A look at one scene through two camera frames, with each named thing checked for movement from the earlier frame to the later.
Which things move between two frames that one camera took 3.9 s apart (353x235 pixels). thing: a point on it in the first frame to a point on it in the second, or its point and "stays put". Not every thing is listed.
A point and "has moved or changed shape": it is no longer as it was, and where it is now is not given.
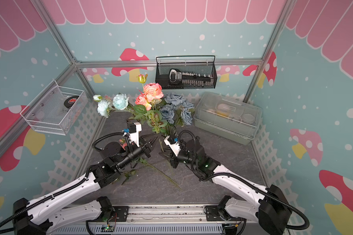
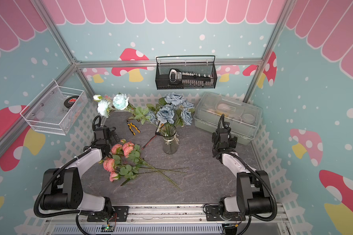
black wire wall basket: (186, 72) stays put
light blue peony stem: (120, 102) stays put
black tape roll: (70, 101) stays put
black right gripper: (172, 158) to (233, 143)
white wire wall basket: (56, 110) stays put
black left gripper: (144, 143) to (114, 138)
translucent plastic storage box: (227, 116) stays put
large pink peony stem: (147, 105) has moved or changed shape
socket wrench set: (189, 79) stays put
